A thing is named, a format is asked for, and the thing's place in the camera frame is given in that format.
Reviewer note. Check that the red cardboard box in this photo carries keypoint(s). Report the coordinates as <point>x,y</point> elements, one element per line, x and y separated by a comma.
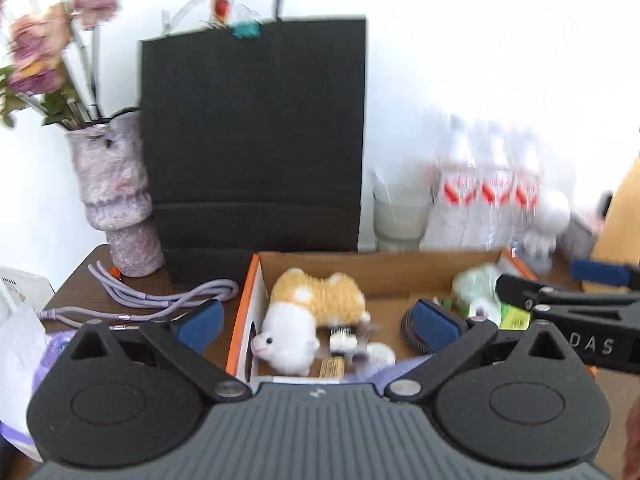
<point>400,270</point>

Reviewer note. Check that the mottled purple vase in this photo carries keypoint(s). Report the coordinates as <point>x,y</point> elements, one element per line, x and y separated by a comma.
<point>115,190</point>

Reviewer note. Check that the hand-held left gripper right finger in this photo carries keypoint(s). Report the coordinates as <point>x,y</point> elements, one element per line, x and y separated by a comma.
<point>440,325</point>

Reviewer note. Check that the purple tissue box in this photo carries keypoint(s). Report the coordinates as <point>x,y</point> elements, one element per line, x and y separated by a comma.
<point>55,347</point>

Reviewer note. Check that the clear water bottle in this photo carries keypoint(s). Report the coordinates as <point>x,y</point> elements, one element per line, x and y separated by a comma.
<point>492,195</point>
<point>525,185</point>
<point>452,195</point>

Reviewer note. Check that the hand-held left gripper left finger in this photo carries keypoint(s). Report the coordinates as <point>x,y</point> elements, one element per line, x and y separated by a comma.
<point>200,325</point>

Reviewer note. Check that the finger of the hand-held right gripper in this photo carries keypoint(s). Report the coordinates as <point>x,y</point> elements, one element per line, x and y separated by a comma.
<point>550,300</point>
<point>600,272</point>

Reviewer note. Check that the clear glass cup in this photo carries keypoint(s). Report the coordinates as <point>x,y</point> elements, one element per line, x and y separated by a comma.
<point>400,220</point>

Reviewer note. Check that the dried pink flowers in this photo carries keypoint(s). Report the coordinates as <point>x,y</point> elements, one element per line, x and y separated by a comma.
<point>40,50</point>

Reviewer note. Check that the green tissue pack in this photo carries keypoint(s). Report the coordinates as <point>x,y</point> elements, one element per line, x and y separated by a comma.
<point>515,317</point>

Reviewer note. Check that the iridescent plastic bag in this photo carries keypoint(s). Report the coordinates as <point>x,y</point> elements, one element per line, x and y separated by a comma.
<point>475,282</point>

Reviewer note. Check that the yellow and white plush toy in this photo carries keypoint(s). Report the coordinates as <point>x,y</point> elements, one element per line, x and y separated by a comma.
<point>310,305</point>

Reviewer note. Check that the crumpled white tissue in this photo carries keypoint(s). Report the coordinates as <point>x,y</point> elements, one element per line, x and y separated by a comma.
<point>381,354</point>

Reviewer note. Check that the black paper bag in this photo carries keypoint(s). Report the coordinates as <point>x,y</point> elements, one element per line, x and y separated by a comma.
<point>250,135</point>

